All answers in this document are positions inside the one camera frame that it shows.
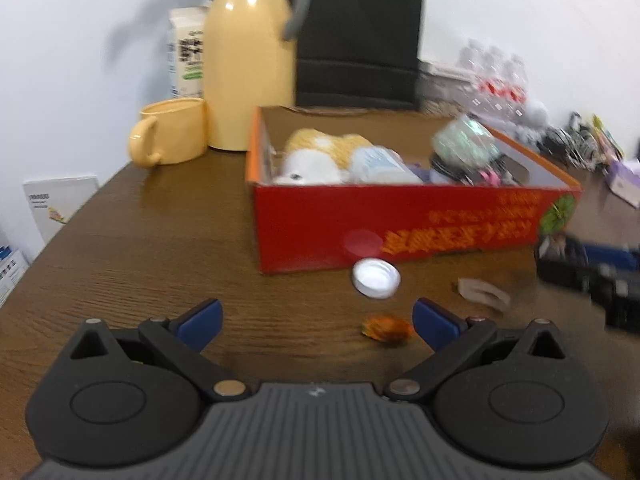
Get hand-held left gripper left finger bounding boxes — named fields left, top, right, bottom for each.
left=70, top=297, right=251, bottom=402

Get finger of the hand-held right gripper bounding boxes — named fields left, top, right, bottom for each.
left=570, top=242, right=640, bottom=267
left=534, top=233, right=594, bottom=292

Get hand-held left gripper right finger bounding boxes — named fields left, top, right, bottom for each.
left=384, top=297, right=569, bottom=402

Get white plastic lid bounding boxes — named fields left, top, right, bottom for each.
left=351, top=257, right=402, bottom=300

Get black USB cable plug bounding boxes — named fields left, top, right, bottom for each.
left=432, top=155, right=521, bottom=187

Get red cardboard box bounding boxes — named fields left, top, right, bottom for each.
left=244, top=104, right=584, bottom=275

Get clear round plastic container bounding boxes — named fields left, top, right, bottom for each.
left=430, top=113, right=501, bottom=167

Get clear plastic jar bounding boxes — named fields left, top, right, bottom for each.
left=347, top=145, right=424, bottom=185

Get white and yellow plush alpaca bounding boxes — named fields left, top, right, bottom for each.
left=272, top=128, right=374, bottom=185

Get orange dried petal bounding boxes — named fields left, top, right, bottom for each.
left=360, top=314, right=416, bottom=344

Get beige paper scrap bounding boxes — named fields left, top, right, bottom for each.
left=457, top=277, right=511, bottom=315

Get purple small box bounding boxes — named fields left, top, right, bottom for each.
left=605, top=159, right=640, bottom=209

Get yellow green packet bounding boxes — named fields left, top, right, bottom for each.
left=592, top=114, right=626, bottom=162

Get white robot figure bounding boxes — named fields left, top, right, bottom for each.
left=514, top=99, right=550, bottom=144

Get white paper box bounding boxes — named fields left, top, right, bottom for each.
left=22, top=175, right=100, bottom=249

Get yellow mug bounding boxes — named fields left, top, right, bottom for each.
left=128, top=97, right=209, bottom=169

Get blue and white packets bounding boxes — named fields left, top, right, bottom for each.
left=0, top=244, right=29, bottom=307

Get clear container of seeds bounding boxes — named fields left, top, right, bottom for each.
left=419, top=73, right=471, bottom=114

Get white flat box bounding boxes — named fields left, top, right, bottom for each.
left=424, top=59, right=474, bottom=81

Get yellow thermos jug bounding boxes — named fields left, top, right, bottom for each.
left=203, top=0, right=314, bottom=152

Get white milk carton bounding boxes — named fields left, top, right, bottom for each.
left=167, top=6, right=209, bottom=100

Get black paper bag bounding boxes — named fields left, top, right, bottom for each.
left=294, top=0, right=427, bottom=111

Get black cable bundle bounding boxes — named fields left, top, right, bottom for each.
left=542, top=112, right=601, bottom=169

